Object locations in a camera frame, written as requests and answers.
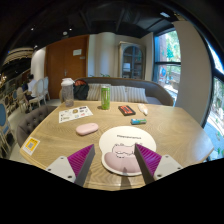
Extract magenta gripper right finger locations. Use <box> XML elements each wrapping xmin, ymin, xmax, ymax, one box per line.
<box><xmin>134</xmin><ymin>144</ymin><xmax>182</xmax><ymax>184</ymax></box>

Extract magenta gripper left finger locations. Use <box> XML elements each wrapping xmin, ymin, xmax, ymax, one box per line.
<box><xmin>46</xmin><ymin>145</ymin><xmax>95</xmax><ymax>186</ymax></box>

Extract pink computer mouse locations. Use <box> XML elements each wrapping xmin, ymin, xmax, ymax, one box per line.
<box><xmin>76</xmin><ymin>123</ymin><xmax>99</xmax><ymax>136</ymax></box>

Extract round white mouse pad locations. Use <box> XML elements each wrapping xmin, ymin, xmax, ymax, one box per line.
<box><xmin>99</xmin><ymin>126</ymin><xmax>156</xmax><ymax>176</ymax></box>

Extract yellow QR code sticker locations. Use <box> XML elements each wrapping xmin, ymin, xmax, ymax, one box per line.
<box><xmin>22</xmin><ymin>137</ymin><xmax>40</xmax><ymax>155</ymax></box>

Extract small teal packet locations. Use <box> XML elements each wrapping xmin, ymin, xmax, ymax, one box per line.
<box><xmin>131</xmin><ymin>119</ymin><xmax>147</xmax><ymax>125</ymax></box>

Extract white sticker sheet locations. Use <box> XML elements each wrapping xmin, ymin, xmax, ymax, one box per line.
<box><xmin>59</xmin><ymin>106</ymin><xmax>93</xmax><ymax>123</ymax></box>

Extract white plastic wrapped item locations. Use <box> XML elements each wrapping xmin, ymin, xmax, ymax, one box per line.
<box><xmin>138</xmin><ymin>103</ymin><xmax>148</xmax><ymax>116</ymax></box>

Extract black orange box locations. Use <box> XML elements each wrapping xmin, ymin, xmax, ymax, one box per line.
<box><xmin>118</xmin><ymin>105</ymin><xmax>136</xmax><ymax>116</ymax></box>

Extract grey tufted chair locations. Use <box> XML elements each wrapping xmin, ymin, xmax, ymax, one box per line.
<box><xmin>16</xmin><ymin>105</ymin><xmax>56</xmax><ymax>146</ymax></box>

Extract grey curved sofa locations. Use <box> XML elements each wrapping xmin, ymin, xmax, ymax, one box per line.
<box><xmin>75</xmin><ymin>77</ymin><xmax>173</xmax><ymax>106</ymax></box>

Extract striped cushion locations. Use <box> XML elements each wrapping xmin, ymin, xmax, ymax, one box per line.
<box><xmin>87</xmin><ymin>84</ymin><xmax>147</xmax><ymax>103</ymax></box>

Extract black backpack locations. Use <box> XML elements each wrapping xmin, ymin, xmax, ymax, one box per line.
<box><xmin>73</xmin><ymin>80</ymin><xmax>89</xmax><ymax>100</ymax></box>

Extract green drink can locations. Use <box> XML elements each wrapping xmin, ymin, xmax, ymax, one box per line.
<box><xmin>101</xmin><ymin>85</ymin><xmax>110</xmax><ymax>110</ymax></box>

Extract clear plastic bottle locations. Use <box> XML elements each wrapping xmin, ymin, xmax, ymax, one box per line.
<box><xmin>61</xmin><ymin>78</ymin><xmax>74</xmax><ymax>107</ymax></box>

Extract seated person in white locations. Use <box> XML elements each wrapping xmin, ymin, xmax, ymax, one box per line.
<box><xmin>23</xmin><ymin>74</ymin><xmax>36</xmax><ymax>101</ymax></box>

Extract white dining chair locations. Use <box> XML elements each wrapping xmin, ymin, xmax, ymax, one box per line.
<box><xmin>30</xmin><ymin>77</ymin><xmax>50</xmax><ymax>104</ymax></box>

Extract wooden door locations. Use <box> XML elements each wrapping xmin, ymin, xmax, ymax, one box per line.
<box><xmin>45</xmin><ymin>35</ymin><xmax>89</xmax><ymax>99</ymax></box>

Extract grey glass cabinet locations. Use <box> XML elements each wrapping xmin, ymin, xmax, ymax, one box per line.
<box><xmin>119</xmin><ymin>42</ymin><xmax>145</xmax><ymax>80</ymax></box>

